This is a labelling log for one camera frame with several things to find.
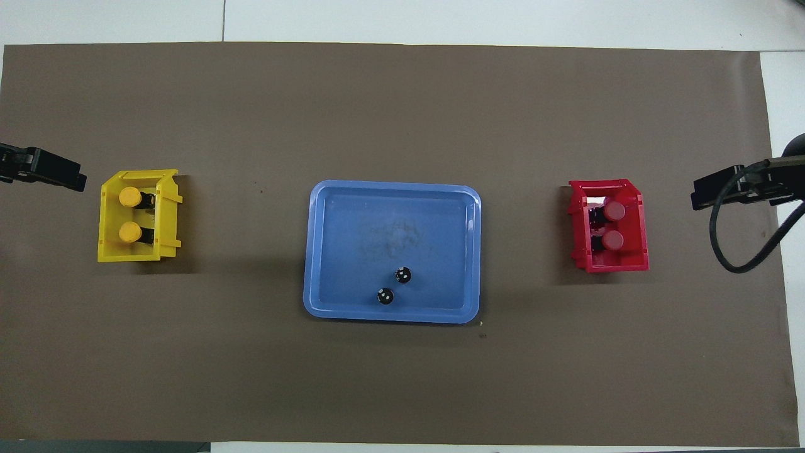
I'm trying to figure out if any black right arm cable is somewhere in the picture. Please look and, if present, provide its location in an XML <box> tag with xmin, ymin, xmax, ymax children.
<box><xmin>709</xmin><ymin>165</ymin><xmax>805</xmax><ymax>274</ymax></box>

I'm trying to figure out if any red plastic parts bin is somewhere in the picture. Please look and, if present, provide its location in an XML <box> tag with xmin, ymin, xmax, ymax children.
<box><xmin>568</xmin><ymin>179</ymin><xmax>650</xmax><ymax>274</ymax></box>

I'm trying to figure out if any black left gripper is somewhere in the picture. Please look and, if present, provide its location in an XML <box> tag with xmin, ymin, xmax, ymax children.
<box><xmin>0</xmin><ymin>143</ymin><xmax>87</xmax><ymax>193</ymax></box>

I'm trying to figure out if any yellow plastic parts bin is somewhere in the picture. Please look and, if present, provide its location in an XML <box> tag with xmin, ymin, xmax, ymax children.
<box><xmin>97</xmin><ymin>169</ymin><xmax>184</xmax><ymax>263</ymax></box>

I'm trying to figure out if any blue plastic tray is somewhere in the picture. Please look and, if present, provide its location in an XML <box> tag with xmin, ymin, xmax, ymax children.
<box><xmin>303</xmin><ymin>180</ymin><xmax>482</xmax><ymax>325</ymax></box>

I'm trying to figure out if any yellow push button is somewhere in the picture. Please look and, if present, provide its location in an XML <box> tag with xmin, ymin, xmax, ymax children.
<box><xmin>118</xmin><ymin>221</ymin><xmax>156</xmax><ymax>245</ymax></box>
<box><xmin>118</xmin><ymin>186</ymin><xmax>156</xmax><ymax>210</ymax></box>

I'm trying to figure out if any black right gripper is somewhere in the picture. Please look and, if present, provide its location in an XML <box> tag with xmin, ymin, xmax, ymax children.
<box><xmin>691</xmin><ymin>156</ymin><xmax>805</xmax><ymax>211</ymax></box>

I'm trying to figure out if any brown paper table mat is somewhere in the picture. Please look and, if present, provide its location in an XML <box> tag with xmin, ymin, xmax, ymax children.
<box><xmin>0</xmin><ymin>42</ymin><xmax>801</xmax><ymax>446</ymax></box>

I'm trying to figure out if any red push button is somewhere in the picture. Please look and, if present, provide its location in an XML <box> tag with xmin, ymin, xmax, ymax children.
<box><xmin>590</xmin><ymin>201</ymin><xmax>626</xmax><ymax>225</ymax></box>
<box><xmin>590</xmin><ymin>229</ymin><xmax>625</xmax><ymax>252</ymax></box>

